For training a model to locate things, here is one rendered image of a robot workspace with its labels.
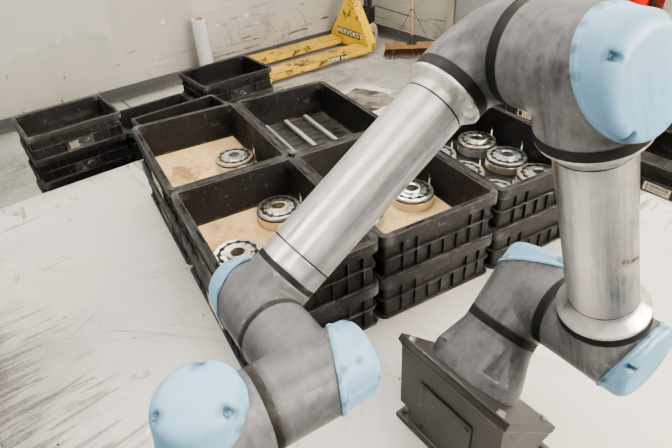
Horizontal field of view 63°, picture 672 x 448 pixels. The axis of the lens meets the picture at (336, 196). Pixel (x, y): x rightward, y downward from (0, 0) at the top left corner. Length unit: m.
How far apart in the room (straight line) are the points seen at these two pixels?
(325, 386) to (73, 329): 0.93
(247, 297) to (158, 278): 0.85
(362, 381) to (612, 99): 0.32
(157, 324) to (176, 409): 0.84
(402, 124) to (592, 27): 0.20
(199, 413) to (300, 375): 0.09
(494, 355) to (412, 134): 0.41
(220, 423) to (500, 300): 0.55
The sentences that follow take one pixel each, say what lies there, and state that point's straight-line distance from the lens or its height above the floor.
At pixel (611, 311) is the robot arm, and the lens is 0.76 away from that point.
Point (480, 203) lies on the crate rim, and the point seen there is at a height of 0.92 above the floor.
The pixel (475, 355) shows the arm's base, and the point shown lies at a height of 0.91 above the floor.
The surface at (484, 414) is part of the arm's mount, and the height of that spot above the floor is 0.89.
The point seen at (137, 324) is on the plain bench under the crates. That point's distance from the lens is 1.30.
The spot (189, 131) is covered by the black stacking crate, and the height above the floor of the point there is 0.88.
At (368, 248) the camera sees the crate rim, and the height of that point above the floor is 0.92.
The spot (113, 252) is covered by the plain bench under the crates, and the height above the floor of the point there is 0.70.
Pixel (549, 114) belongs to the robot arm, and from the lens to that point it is 0.56.
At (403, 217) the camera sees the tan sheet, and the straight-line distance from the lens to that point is 1.27.
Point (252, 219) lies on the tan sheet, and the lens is 1.30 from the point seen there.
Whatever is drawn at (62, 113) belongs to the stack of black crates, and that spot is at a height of 0.55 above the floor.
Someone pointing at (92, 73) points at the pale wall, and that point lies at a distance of 4.39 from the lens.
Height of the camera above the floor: 1.56
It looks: 33 degrees down
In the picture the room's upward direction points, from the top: 3 degrees counter-clockwise
